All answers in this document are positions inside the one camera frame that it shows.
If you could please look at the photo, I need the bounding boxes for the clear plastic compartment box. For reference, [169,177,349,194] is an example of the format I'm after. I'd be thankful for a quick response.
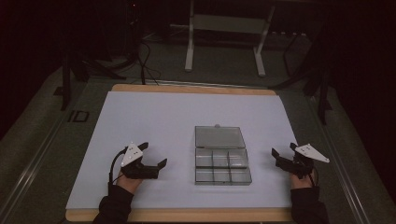
[193,123,253,187]

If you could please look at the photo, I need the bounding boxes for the metal floor rail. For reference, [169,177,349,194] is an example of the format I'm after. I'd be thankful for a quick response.
[306,94,372,224]
[0,116,68,220]

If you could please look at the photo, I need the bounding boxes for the black tripod stand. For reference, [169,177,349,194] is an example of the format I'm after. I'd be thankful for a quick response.
[268,27,333,126]
[52,46,127,112]

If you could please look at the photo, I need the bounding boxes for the person's left hand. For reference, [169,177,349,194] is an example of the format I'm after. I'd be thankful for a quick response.
[115,172,145,196]

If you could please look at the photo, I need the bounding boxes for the person's right hand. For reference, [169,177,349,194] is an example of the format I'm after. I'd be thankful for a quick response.
[290,172,317,190]

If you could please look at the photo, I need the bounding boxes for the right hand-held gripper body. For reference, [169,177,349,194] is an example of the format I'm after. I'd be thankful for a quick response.
[276,143,331,180]

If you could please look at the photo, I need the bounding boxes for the white table mat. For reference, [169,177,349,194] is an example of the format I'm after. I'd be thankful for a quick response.
[65,91,299,210]

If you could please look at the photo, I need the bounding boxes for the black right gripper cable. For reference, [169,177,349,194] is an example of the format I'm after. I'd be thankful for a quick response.
[306,167,319,189]

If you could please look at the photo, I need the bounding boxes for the white metal stand frame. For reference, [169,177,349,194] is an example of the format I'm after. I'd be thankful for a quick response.
[184,0,276,78]

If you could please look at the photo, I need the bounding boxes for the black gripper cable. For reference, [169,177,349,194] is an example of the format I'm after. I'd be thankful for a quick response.
[107,147,129,196]
[306,167,319,189]

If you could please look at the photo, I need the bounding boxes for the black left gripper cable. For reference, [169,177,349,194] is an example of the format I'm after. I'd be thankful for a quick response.
[107,147,129,196]

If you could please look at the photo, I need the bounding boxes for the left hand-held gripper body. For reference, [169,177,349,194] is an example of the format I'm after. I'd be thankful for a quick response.
[120,142,161,180]

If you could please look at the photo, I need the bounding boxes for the black floor cables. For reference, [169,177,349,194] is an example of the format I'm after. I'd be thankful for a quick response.
[124,3,163,86]

